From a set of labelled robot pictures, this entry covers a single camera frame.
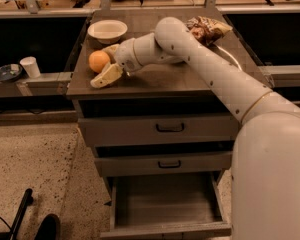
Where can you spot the open bottom drawer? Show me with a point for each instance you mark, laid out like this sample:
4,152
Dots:
184,206

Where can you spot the orange fruit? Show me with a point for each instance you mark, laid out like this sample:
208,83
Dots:
98,60

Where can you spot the black rounded base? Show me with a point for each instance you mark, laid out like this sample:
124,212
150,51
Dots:
49,228

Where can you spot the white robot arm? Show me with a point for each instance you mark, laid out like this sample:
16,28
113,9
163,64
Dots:
265,169

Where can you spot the grey drawer cabinet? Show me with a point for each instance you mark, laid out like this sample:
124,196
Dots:
155,90

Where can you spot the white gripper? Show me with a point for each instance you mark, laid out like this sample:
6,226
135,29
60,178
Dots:
125,55

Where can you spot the dark round plate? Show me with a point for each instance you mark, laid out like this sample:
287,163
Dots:
10,72

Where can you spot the white paper cup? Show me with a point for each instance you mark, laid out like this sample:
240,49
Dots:
31,67

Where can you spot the white bowl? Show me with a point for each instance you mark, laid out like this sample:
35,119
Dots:
107,31

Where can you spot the top drawer with handle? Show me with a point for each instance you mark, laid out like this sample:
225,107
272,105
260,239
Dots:
166,129

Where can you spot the brown chip bag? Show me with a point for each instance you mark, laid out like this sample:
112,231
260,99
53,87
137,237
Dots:
206,30

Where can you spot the black pole on floor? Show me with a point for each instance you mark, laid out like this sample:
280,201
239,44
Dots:
26,201

